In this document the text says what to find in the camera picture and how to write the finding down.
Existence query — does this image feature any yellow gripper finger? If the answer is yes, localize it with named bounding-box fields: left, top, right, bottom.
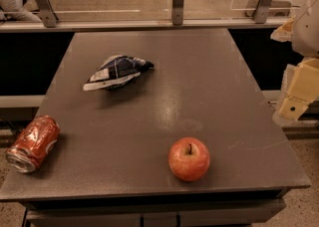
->
left=272, top=58, right=319, bottom=126
left=270, top=17, right=295, bottom=42

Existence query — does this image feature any blue chip bag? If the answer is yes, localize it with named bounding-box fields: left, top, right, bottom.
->
left=83, top=55, right=155, bottom=92

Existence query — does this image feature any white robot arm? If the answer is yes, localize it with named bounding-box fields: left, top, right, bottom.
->
left=270, top=0, right=319, bottom=126

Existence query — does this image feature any red apple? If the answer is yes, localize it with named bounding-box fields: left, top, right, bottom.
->
left=167, top=137, right=210, bottom=182

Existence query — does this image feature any grey table drawer front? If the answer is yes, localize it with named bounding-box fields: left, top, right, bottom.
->
left=26, top=198, right=286, bottom=227

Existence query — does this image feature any crushed red soda can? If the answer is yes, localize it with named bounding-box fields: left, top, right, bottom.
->
left=6, top=115, right=60, bottom=173

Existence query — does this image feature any middle metal bracket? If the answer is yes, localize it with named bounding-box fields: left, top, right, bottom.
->
left=171, top=0, right=184, bottom=26

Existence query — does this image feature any grey metal rail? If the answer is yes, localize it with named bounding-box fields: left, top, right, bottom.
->
left=0, top=17, right=288, bottom=33

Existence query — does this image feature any left metal bracket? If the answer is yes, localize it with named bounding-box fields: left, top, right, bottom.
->
left=35, top=0, right=58, bottom=28

